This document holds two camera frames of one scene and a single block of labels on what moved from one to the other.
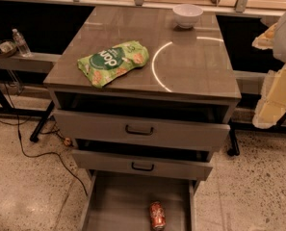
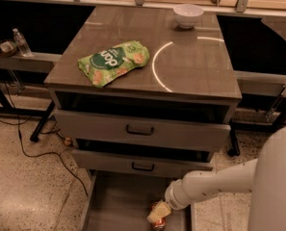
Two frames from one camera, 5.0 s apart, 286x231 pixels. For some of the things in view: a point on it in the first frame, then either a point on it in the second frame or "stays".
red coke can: [158, 218] stays
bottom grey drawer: [121, 201] stays
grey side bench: [38, 63] stays
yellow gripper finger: [265, 41] to [174, 197]
